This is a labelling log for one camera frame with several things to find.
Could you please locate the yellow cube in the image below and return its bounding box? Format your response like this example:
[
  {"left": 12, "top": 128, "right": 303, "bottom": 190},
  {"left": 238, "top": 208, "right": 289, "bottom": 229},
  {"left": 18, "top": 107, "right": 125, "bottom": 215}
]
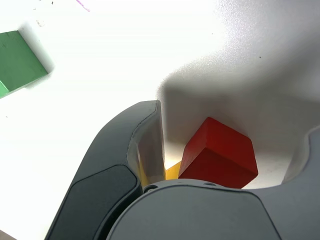
[{"left": 165, "top": 161, "right": 183, "bottom": 181}]

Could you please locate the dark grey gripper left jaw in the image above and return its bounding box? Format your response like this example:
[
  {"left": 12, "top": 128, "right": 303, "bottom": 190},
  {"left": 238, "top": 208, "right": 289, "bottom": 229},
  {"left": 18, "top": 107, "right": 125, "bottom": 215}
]
[{"left": 46, "top": 99, "right": 167, "bottom": 240}]

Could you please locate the green cube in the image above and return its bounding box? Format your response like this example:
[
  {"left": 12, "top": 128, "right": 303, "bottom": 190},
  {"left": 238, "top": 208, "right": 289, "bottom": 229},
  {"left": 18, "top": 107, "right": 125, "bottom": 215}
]
[{"left": 0, "top": 30, "right": 50, "bottom": 100}]

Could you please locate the red cube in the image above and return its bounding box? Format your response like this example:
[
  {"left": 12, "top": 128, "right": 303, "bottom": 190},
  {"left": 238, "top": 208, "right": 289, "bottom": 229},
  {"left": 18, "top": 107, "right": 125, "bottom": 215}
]
[{"left": 177, "top": 116, "right": 259, "bottom": 190}]

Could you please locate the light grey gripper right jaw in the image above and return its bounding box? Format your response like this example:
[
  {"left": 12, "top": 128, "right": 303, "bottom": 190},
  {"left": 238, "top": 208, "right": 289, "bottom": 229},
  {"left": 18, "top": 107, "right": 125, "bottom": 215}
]
[{"left": 107, "top": 125, "right": 320, "bottom": 240}]

